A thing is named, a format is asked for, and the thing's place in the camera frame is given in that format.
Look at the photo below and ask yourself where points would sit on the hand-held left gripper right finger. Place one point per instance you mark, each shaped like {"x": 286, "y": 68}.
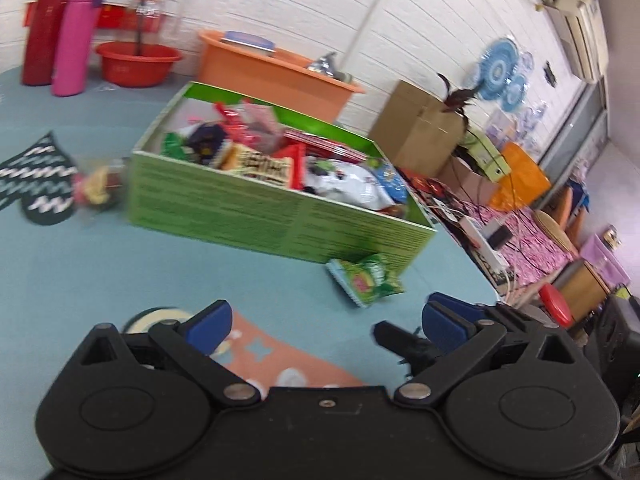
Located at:
{"x": 447, "y": 325}

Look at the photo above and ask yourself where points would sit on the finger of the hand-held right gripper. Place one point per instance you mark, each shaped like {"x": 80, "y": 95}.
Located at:
{"x": 400, "y": 337}

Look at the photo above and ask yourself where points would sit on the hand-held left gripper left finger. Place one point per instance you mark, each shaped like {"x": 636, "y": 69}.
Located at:
{"x": 207, "y": 322}

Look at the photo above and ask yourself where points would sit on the green snack packet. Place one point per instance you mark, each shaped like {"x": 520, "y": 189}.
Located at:
{"x": 367, "y": 280}

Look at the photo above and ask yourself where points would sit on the green cardboard box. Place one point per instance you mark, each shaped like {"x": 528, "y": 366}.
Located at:
{"x": 225, "y": 210}

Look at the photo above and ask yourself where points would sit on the blue round-print snack packet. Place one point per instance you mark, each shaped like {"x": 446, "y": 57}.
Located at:
{"x": 392, "y": 185}

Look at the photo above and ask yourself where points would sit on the white snack bag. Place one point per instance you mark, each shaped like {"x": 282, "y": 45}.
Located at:
{"x": 345, "y": 182}

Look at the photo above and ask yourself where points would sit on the pink snack packet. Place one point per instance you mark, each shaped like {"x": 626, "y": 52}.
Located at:
{"x": 260, "y": 125}

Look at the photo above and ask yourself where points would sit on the blue printed tablecloth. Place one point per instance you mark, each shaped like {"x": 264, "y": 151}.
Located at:
{"x": 200, "y": 280}

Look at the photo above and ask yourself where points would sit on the wooden cabinet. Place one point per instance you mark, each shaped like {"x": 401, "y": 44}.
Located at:
{"x": 582, "y": 290}

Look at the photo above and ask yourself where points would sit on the red stool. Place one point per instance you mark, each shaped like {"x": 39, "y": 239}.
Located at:
{"x": 555, "y": 305}

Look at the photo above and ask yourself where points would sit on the purple box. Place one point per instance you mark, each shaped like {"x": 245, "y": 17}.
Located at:
{"x": 605, "y": 260}

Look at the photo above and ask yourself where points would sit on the white power strip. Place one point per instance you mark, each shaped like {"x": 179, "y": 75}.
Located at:
{"x": 475, "y": 232}

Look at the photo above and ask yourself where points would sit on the pink floral cloth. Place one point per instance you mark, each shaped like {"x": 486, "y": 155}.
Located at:
{"x": 530, "y": 265}

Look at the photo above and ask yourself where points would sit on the wooden chair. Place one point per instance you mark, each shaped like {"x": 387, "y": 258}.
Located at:
{"x": 550, "y": 230}

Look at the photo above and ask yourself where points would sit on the small cardboard box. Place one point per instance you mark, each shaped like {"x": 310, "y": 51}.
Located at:
{"x": 465, "y": 185}

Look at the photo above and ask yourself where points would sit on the orange bag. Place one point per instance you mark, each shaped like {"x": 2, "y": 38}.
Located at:
{"x": 520, "y": 180}

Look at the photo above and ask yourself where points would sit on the small green box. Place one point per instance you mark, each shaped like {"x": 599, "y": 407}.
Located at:
{"x": 487, "y": 157}

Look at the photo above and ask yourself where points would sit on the clear-wrapped round cookie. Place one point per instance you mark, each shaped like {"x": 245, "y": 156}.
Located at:
{"x": 97, "y": 187}

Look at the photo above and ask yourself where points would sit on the large cardboard box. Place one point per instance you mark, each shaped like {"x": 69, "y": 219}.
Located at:
{"x": 415, "y": 130}

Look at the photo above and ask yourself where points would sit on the purple-leaved plant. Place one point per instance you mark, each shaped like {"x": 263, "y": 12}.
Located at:
{"x": 455, "y": 100}

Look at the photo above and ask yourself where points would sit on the orange plastic basin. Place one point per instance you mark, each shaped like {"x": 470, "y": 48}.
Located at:
{"x": 260, "y": 80}

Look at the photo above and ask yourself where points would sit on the red plastic basin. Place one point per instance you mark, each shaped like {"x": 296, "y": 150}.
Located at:
{"x": 135, "y": 70}

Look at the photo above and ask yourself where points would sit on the metal bowl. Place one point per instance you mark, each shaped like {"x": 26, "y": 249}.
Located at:
{"x": 325, "y": 65}

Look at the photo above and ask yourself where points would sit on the blue plate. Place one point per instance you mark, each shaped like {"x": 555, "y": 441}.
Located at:
{"x": 247, "y": 40}

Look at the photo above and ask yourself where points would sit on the pink bottle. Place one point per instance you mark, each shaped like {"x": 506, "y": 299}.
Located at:
{"x": 75, "y": 45}

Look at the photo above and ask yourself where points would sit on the white air conditioner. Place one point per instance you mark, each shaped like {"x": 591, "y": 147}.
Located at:
{"x": 580, "y": 15}

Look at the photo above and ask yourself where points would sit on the glass pitcher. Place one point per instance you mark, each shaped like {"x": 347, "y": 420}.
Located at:
{"x": 150, "y": 5}

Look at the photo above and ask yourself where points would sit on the red thermos jug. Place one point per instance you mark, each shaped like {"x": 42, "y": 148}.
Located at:
{"x": 45, "y": 35}

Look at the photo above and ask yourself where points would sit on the blue round wall decoration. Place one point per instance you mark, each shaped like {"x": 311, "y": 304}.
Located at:
{"x": 495, "y": 67}

